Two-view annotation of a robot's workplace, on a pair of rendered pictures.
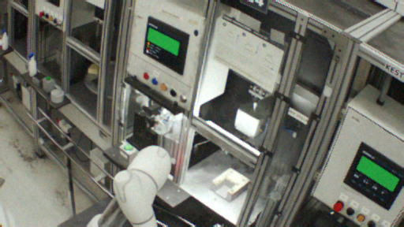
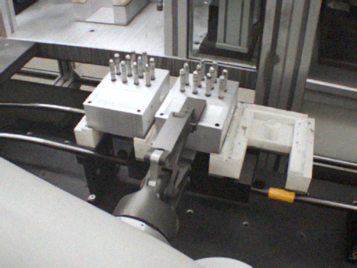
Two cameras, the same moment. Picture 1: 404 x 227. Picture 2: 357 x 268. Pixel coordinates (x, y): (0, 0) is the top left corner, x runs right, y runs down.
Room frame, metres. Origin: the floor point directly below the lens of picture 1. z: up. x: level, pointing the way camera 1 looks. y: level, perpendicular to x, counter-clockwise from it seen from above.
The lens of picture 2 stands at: (0.85, -0.10, 1.27)
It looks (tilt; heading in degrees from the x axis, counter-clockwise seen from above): 40 degrees down; 343
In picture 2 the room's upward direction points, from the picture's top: straight up
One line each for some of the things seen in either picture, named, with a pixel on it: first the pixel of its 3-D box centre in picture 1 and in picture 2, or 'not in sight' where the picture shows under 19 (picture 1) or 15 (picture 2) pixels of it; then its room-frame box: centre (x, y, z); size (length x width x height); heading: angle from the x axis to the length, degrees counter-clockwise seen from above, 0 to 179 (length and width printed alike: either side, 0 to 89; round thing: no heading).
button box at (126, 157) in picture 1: (129, 155); not in sight; (1.76, 0.33, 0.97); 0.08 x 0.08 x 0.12; 56
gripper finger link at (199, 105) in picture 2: not in sight; (190, 114); (1.26, -0.25, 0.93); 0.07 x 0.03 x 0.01; 145
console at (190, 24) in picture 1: (178, 41); not in sight; (1.90, 0.17, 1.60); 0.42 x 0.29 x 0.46; 56
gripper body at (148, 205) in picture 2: not in sight; (152, 209); (1.14, -0.16, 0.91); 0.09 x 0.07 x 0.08; 145
